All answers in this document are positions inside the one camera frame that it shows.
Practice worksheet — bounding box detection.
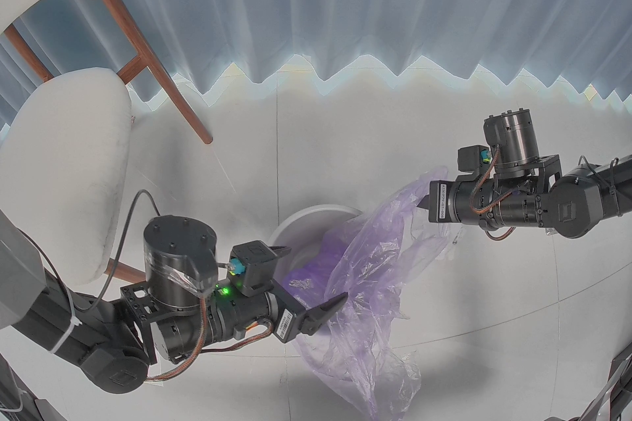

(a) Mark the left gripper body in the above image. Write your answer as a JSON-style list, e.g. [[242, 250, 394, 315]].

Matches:
[[206, 282, 308, 344]]

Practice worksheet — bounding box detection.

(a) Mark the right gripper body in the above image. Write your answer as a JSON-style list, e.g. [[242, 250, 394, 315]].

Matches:
[[429, 179, 545, 228]]

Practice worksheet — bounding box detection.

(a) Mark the purple plastic bag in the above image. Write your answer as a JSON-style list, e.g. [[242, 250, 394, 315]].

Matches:
[[284, 166, 462, 418]]

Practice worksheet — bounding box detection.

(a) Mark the white trash bin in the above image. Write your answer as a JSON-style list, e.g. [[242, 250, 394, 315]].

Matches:
[[269, 204, 401, 383]]

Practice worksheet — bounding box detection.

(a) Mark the white cushioned wooden chair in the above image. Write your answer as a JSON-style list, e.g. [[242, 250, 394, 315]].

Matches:
[[0, 0, 214, 286]]

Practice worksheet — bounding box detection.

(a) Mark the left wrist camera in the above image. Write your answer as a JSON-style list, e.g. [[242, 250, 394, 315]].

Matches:
[[229, 240, 278, 297]]

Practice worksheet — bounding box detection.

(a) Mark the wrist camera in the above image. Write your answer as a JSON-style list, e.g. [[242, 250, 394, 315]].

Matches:
[[229, 240, 278, 297], [457, 144, 495, 186]]

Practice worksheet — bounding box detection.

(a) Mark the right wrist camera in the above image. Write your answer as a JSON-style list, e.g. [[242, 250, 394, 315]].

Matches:
[[457, 144, 495, 186]]

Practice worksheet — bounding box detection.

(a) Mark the black cable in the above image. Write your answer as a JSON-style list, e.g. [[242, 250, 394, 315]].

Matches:
[[74, 189, 160, 312]]

